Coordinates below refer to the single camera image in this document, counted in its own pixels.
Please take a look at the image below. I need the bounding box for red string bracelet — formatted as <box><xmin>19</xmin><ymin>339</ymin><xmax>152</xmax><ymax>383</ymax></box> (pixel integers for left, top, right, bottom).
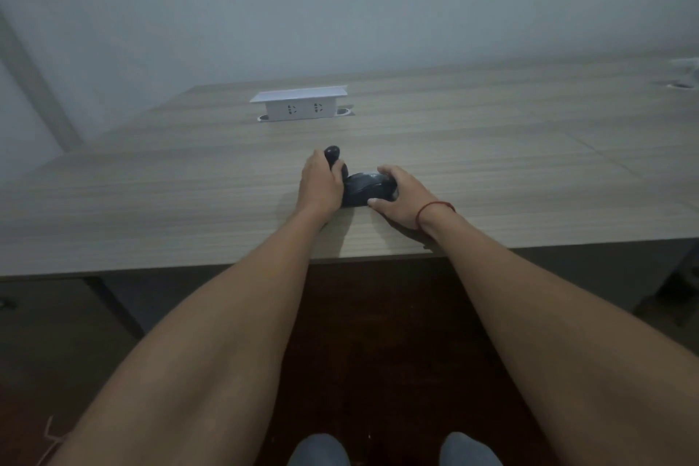
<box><xmin>414</xmin><ymin>201</ymin><xmax>457</xmax><ymax>232</ymax></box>

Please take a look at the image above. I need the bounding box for black mouse cover piece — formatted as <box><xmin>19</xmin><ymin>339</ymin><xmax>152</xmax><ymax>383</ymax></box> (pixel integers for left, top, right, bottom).
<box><xmin>323</xmin><ymin>145</ymin><xmax>350</xmax><ymax>181</ymax></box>

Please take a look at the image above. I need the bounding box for person's left forearm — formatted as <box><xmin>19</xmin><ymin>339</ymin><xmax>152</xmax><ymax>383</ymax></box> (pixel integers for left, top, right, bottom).
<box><xmin>46</xmin><ymin>209</ymin><xmax>332</xmax><ymax>466</ymax></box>

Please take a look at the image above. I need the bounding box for person's right hand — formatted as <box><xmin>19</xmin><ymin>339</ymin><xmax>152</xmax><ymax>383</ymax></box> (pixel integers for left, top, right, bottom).
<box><xmin>367</xmin><ymin>165</ymin><xmax>441</xmax><ymax>233</ymax></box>

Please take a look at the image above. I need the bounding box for person's leg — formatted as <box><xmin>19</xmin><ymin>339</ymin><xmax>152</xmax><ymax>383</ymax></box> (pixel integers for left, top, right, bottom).
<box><xmin>439</xmin><ymin>431</ymin><xmax>503</xmax><ymax>466</ymax></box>
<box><xmin>286</xmin><ymin>432</ymin><xmax>351</xmax><ymax>466</ymax></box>

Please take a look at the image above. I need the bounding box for white desk socket with cable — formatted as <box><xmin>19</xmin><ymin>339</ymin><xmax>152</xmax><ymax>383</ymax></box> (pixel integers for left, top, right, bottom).
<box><xmin>667</xmin><ymin>57</ymin><xmax>699</xmax><ymax>91</ymax></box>

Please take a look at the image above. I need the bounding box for dark metal table leg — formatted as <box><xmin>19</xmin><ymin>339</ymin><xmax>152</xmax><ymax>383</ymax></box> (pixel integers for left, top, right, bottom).
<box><xmin>82</xmin><ymin>277</ymin><xmax>147</xmax><ymax>342</ymax></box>

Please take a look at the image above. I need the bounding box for person's left leg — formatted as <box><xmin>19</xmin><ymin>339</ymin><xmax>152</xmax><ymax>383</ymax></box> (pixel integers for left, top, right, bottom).
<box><xmin>286</xmin><ymin>432</ymin><xmax>351</xmax><ymax>466</ymax></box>

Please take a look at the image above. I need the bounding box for white pop-up power socket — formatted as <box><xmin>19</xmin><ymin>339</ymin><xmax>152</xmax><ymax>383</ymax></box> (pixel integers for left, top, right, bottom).
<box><xmin>249</xmin><ymin>86</ymin><xmax>356</xmax><ymax>124</ymax></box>

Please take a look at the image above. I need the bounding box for person's left hand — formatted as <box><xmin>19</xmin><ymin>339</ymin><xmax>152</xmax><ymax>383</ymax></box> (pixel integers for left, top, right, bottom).
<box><xmin>295</xmin><ymin>149</ymin><xmax>348</xmax><ymax>223</ymax></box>

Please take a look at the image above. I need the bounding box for person's right leg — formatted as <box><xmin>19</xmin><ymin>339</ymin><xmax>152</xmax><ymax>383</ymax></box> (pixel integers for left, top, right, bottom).
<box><xmin>439</xmin><ymin>431</ymin><xmax>503</xmax><ymax>466</ymax></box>

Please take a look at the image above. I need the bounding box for person's right forearm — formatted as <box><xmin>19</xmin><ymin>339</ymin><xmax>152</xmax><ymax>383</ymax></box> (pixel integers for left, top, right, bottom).
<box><xmin>419</xmin><ymin>204</ymin><xmax>699</xmax><ymax>466</ymax></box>

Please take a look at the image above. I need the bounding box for black computer mouse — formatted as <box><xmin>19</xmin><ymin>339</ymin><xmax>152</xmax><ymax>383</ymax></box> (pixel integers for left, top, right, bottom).
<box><xmin>340</xmin><ymin>171</ymin><xmax>399</xmax><ymax>209</ymax></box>

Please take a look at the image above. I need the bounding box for white cable on floor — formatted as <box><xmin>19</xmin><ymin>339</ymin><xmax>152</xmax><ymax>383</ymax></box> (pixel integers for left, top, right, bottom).
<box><xmin>43</xmin><ymin>414</ymin><xmax>73</xmax><ymax>457</ymax></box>

